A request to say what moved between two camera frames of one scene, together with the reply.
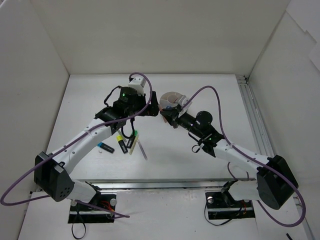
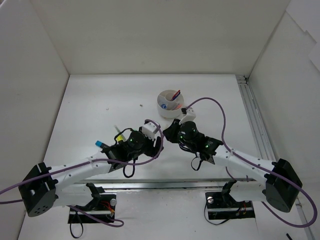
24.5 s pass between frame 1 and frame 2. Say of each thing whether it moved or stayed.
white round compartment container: stayed
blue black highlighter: stayed
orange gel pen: moved
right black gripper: moved
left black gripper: moved
